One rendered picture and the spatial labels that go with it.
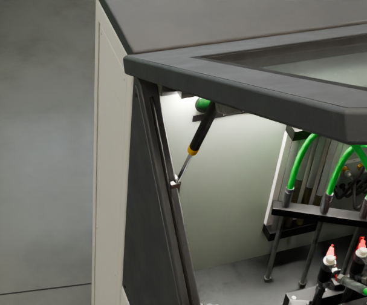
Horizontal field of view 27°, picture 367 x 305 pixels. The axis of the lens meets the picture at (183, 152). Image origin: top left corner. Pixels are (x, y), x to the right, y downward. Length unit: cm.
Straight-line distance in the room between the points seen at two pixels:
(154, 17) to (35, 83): 237
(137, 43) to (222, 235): 60
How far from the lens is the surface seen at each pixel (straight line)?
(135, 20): 157
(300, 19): 165
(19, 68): 403
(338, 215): 179
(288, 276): 199
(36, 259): 306
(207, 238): 188
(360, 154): 144
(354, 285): 156
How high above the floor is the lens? 232
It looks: 41 degrees down
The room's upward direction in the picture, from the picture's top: 7 degrees clockwise
